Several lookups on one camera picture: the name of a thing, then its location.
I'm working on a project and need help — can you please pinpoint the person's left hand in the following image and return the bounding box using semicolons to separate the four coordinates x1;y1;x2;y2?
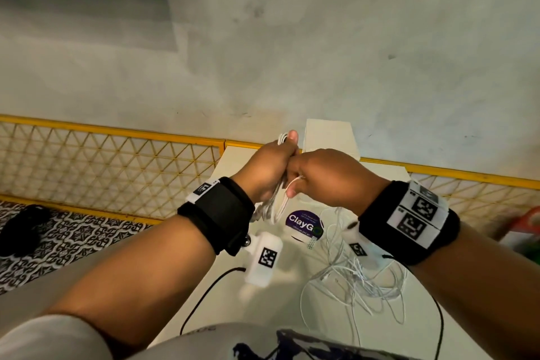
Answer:
230;130;300;204

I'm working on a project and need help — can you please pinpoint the person's right hand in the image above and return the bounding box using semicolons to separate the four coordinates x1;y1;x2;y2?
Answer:
286;148;391;217

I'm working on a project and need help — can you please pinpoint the white cable bundle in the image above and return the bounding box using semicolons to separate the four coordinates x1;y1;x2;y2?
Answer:
252;132;305;225

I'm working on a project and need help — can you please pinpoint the person's left forearm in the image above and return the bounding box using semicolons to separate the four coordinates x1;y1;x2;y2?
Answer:
40;214;221;350

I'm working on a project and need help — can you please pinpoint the person's right forearm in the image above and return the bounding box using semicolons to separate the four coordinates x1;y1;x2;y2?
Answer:
406;220;540;360

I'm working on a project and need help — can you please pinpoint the white box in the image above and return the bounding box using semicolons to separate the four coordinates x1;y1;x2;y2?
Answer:
302;119;362;162

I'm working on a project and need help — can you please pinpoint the round purple sticker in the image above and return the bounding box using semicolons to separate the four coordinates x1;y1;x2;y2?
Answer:
285;209;325;245

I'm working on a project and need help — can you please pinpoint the black left wristband with markers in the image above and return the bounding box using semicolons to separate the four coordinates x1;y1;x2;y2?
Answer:
177;177;256;257

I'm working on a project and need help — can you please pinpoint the black wristband with markers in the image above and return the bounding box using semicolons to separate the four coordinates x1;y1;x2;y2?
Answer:
358;178;461;267
177;177;256;257

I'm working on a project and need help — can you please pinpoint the black right wristband with markers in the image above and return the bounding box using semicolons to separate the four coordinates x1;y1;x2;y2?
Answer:
358;178;461;267

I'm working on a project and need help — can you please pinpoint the white printed shirt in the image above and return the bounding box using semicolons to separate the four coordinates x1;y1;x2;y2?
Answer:
0;314;424;360

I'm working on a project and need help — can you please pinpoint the yellow mesh fence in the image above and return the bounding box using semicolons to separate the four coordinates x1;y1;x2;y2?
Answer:
0;114;540;227

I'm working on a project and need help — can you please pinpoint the black white patterned mat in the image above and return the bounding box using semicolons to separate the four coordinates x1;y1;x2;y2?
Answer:
0;199;153;296

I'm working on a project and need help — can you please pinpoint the red and green object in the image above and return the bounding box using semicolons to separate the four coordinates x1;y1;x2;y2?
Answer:
500;207;540;267

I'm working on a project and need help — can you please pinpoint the black shoe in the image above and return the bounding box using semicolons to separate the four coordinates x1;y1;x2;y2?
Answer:
0;204;54;258

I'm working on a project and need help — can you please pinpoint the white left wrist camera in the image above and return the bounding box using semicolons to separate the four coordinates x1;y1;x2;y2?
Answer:
241;231;284;289

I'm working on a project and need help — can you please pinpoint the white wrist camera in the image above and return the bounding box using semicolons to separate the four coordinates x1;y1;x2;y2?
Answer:
341;220;385;268
241;231;284;289

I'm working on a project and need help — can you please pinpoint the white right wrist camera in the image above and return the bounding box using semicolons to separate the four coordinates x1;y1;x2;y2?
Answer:
341;220;385;268

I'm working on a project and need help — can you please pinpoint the tangle of white cables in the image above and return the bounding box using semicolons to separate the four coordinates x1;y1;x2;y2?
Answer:
299;207;409;348

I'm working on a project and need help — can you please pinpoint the black left camera cable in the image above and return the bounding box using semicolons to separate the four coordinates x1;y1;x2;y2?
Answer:
179;266;247;336

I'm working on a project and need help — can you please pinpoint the black camera cable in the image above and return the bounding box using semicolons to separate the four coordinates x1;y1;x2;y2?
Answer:
381;254;445;360
179;266;247;336

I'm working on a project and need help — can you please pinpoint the black right camera cable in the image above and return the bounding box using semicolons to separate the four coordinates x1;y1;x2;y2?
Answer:
381;254;445;360

